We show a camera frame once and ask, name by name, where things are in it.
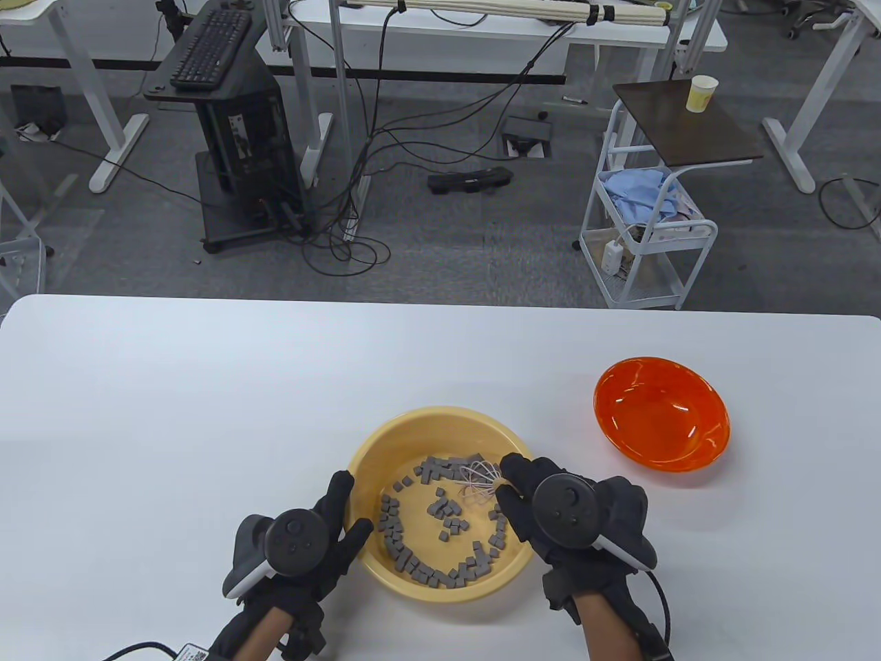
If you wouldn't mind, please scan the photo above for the white rolling cart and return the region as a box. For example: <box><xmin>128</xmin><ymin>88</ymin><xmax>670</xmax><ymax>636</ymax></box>
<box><xmin>573</xmin><ymin>100</ymin><xmax>719</xmax><ymax>311</ymax></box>

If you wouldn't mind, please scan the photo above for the yellow paper cup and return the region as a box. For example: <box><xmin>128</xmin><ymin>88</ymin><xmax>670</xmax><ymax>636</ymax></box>
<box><xmin>686</xmin><ymin>74</ymin><xmax>719</xmax><ymax>113</ymax></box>

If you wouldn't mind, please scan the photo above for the yellow plastic basin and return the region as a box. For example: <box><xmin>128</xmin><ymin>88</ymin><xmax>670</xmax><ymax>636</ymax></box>
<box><xmin>346</xmin><ymin>406</ymin><xmax>544</xmax><ymax>605</ymax></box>

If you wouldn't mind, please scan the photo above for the office chair base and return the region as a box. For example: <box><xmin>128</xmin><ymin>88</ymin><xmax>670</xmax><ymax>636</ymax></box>
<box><xmin>785</xmin><ymin>0</ymin><xmax>854</xmax><ymax>40</ymax></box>

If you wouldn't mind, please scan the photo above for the black glove cable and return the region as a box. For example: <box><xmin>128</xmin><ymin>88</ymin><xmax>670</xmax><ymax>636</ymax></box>
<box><xmin>103</xmin><ymin>640</ymin><xmax>181</xmax><ymax>661</ymax></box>

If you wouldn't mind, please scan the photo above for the white metal rack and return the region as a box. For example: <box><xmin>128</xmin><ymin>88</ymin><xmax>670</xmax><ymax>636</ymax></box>
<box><xmin>0</xmin><ymin>182</ymin><xmax>49</xmax><ymax>304</ymax></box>

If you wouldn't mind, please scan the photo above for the person's left forearm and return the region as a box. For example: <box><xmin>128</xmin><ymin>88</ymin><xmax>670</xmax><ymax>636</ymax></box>
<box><xmin>206</xmin><ymin>592</ymin><xmax>328</xmax><ymax>661</ymax></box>

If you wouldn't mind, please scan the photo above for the person's right forearm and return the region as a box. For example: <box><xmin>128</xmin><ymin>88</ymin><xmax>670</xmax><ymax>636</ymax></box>
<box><xmin>578</xmin><ymin>592</ymin><xmax>672</xmax><ymax>661</ymax></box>

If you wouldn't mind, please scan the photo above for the long white desk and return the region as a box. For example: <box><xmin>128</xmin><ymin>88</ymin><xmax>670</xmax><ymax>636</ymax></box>
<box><xmin>286</xmin><ymin>14</ymin><xmax>728</xmax><ymax>190</ymax></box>

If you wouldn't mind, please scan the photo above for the black box under desk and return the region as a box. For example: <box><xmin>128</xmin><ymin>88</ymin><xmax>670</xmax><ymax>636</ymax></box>
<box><xmin>10</xmin><ymin>85</ymin><xmax>66</xmax><ymax>135</ymax></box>

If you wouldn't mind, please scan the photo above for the black floor socket box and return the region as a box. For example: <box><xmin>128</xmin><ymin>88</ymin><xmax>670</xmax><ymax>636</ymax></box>
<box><xmin>500</xmin><ymin>116</ymin><xmax>555</xmax><ymax>159</ymax></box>

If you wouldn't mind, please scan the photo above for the tangle of black cables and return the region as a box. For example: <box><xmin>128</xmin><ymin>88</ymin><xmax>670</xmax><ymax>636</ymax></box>
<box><xmin>301</xmin><ymin>0</ymin><xmax>586</xmax><ymax>277</ymax></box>

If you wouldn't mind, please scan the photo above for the dark brown side table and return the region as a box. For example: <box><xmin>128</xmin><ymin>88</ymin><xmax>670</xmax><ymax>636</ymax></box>
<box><xmin>613</xmin><ymin>78</ymin><xmax>765</xmax><ymax>168</ymax></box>

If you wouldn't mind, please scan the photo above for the white desk with angled leg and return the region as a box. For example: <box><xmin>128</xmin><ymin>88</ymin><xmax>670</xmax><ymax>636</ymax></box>
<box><xmin>762</xmin><ymin>0</ymin><xmax>881</xmax><ymax>195</ymax></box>

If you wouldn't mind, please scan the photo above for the black hand controller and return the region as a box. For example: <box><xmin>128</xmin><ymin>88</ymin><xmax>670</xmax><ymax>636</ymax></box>
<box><xmin>222</xmin><ymin>508</ymin><xmax>330</xmax><ymax>598</ymax></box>
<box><xmin>533</xmin><ymin>474</ymin><xmax>658</xmax><ymax>571</ymax></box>

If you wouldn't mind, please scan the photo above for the orange plastic bowl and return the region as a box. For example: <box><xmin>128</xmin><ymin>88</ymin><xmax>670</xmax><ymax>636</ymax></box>
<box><xmin>594</xmin><ymin>357</ymin><xmax>730</xmax><ymax>472</ymax></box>

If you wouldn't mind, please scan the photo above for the person's left hand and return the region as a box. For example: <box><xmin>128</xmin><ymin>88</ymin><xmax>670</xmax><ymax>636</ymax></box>
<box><xmin>234</xmin><ymin>470</ymin><xmax>374</xmax><ymax>610</ymax></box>

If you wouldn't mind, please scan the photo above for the black power strip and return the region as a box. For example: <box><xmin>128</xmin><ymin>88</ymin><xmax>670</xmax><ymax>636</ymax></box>
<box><xmin>427</xmin><ymin>167</ymin><xmax>515</xmax><ymax>195</ymax></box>

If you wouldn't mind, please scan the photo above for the black computer stand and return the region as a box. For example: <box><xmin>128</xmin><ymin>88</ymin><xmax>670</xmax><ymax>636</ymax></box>
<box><xmin>142</xmin><ymin>0</ymin><xmax>308</xmax><ymax>254</ymax></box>

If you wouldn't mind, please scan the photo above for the person's right hand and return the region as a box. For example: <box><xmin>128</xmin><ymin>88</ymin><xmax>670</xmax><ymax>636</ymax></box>
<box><xmin>496</xmin><ymin>453</ymin><xmax>655</xmax><ymax>624</ymax></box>

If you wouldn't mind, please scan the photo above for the pile of grey toy blocks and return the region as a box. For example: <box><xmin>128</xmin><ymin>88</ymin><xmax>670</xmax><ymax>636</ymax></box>
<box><xmin>380</xmin><ymin>453</ymin><xmax>510</xmax><ymax>589</ymax></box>

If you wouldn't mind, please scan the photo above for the blue cloth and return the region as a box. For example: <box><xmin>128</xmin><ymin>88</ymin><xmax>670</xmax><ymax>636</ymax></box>
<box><xmin>601</xmin><ymin>169</ymin><xmax>679</xmax><ymax>224</ymax></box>

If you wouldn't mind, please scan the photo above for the black keyboard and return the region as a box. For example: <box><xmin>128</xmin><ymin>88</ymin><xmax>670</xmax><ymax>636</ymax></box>
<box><xmin>170</xmin><ymin>7</ymin><xmax>254</xmax><ymax>92</ymax></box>

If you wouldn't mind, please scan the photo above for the whisk with wooden handle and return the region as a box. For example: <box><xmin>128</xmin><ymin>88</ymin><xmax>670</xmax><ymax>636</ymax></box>
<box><xmin>458</xmin><ymin>461</ymin><xmax>503</xmax><ymax>503</ymax></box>

